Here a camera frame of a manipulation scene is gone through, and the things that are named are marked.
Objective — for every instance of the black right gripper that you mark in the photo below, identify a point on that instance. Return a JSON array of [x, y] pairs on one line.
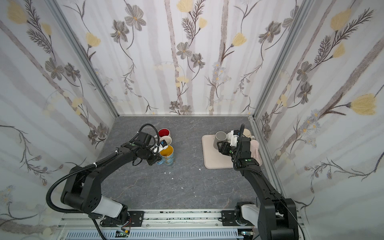
[[225, 149]]

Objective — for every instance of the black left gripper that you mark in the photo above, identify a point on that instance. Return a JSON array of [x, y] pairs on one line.
[[156, 157]]

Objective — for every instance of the white mug red inside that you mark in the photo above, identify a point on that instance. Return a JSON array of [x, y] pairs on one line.
[[164, 132]]

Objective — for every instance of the blue glass patterned mug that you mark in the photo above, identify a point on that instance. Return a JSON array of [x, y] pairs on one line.
[[167, 156]]

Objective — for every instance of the light grey mug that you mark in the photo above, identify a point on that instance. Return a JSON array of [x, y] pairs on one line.
[[166, 140]]

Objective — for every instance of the beige plastic tray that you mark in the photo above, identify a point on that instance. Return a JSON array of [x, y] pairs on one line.
[[213, 159]]

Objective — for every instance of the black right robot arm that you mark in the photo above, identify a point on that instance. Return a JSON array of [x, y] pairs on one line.
[[276, 217]]

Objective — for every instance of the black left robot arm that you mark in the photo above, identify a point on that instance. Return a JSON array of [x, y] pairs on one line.
[[83, 185]]

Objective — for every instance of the pink mug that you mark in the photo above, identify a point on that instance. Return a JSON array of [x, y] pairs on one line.
[[254, 147]]

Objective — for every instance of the cream round mug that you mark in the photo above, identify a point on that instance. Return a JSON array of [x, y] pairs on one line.
[[247, 133]]

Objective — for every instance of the dark grey mug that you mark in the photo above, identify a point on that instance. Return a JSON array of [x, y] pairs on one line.
[[219, 137]]

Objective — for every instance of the right corner aluminium profile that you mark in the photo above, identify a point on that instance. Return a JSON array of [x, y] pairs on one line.
[[283, 55]]

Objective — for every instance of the corner aluminium profile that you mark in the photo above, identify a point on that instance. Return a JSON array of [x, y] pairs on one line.
[[80, 52], [283, 55]]

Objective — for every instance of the left corner aluminium profile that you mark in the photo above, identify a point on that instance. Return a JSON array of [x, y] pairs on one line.
[[80, 52]]

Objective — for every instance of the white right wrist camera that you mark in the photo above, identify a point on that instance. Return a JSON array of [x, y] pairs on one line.
[[234, 140]]

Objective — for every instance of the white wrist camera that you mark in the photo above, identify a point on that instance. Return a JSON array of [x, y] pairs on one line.
[[159, 147], [234, 140]]

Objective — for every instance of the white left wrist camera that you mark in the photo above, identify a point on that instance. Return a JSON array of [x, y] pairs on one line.
[[159, 147]]

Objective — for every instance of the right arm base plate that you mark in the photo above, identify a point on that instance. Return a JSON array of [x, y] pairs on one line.
[[229, 218]]

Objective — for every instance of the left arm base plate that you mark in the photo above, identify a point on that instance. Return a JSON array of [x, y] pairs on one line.
[[136, 218]]

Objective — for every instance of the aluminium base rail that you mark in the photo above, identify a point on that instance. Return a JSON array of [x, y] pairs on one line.
[[201, 218]]

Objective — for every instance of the white vented cable duct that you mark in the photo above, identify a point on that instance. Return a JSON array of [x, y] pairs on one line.
[[178, 234]]

